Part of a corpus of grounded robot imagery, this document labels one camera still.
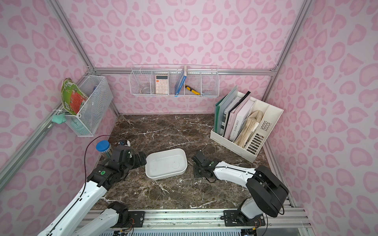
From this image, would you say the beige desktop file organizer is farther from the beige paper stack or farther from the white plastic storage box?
the white plastic storage box

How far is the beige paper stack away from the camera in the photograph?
876 millimetres

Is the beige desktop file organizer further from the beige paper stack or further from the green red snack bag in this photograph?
the green red snack bag

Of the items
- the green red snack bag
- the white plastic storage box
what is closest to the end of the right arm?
the white plastic storage box

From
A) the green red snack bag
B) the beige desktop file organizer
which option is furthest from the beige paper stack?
the green red snack bag

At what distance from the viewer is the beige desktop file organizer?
0.88m

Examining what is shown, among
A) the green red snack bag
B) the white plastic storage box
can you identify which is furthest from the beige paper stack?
the green red snack bag
